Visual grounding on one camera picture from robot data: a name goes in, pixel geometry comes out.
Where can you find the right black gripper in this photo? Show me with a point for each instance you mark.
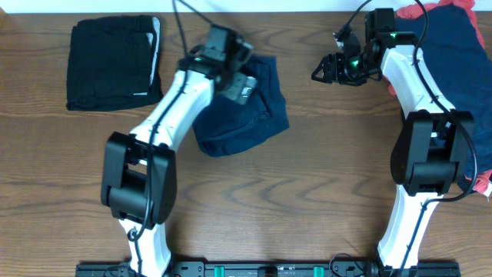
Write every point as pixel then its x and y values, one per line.
pixel 336 68

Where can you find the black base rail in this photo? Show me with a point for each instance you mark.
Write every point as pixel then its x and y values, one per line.
pixel 337 268

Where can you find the folded black garment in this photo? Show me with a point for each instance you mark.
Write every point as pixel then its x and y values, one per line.
pixel 113 64

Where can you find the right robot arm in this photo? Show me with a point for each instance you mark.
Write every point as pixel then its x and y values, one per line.
pixel 432 150

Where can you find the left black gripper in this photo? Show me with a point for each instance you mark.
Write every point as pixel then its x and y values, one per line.
pixel 232 85

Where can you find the red garment in pile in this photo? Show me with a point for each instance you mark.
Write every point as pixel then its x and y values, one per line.
pixel 480 184

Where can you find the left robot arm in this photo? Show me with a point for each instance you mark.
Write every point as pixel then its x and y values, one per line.
pixel 139 179

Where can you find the navy blue shorts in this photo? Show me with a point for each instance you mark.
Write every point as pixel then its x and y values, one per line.
pixel 227 128

